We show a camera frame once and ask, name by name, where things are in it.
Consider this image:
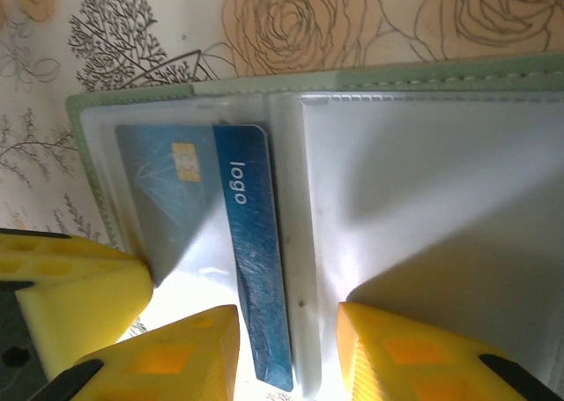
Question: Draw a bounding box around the blue VIP chip card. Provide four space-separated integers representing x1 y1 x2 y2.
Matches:
114 123 295 394

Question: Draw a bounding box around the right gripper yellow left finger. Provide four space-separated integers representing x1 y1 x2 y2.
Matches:
33 304 241 401

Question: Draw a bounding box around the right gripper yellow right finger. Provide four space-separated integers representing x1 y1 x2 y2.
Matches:
336 301 564 401

